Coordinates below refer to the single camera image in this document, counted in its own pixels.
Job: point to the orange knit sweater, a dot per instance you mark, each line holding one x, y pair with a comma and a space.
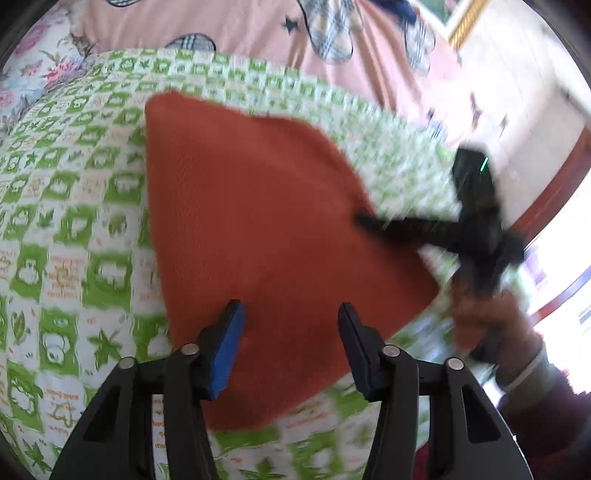
254, 207

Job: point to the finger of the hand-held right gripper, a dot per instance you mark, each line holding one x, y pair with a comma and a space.
415, 230

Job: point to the green checked blanket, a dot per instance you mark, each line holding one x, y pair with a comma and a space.
69, 207

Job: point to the white pink floral sheet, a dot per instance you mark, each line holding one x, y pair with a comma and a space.
41, 60

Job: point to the pink quilt with plaid hearts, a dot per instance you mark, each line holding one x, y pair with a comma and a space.
231, 23

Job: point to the person's maroon clothing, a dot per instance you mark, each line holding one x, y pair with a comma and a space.
424, 464

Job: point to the person's right forearm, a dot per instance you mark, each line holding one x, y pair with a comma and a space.
554, 415

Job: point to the red wooden frame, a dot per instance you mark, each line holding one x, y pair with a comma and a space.
554, 184

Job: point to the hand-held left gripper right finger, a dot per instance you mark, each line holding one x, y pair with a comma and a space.
364, 369

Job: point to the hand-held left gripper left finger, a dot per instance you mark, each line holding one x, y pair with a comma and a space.
226, 353

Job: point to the person's right hand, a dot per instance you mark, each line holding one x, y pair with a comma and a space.
512, 323

